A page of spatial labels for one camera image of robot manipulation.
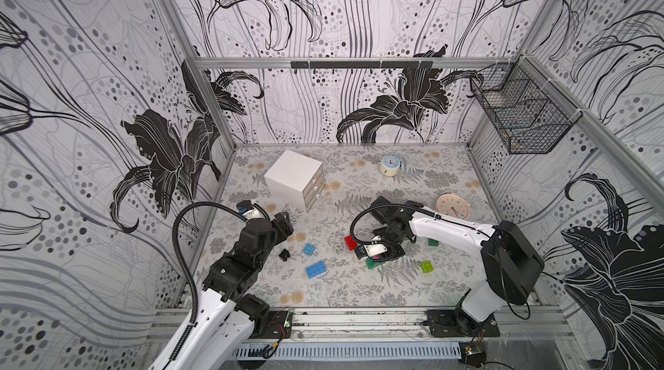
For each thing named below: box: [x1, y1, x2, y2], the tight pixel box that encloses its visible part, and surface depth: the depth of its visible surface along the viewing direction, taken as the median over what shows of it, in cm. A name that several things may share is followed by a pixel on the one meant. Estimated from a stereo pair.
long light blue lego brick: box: [305, 261, 328, 280], surface depth 84 cm
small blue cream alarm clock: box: [379, 154, 406, 178], surface depth 109 cm
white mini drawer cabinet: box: [263, 149, 326, 213], surface depth 95 cm
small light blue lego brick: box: [302, 242, 316, 256], surface depth 88 cm
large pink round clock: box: [435, 193, 472, 221], surface depth 97 cm
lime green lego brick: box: [421, 260, 435, 274], surface depth 84 cm
